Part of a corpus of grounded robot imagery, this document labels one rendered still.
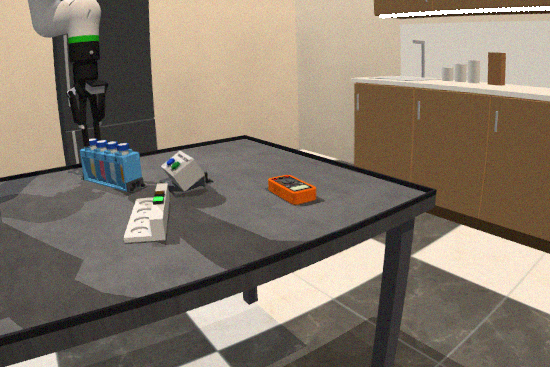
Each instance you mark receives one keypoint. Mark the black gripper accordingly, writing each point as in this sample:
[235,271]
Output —
[81,72]

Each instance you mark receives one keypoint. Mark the black table edge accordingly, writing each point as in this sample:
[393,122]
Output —
[197,284]

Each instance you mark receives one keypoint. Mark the white button panel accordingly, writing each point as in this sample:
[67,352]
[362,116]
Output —
[185,173]

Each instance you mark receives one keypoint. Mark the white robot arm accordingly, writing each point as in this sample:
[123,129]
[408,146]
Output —
[80,18]

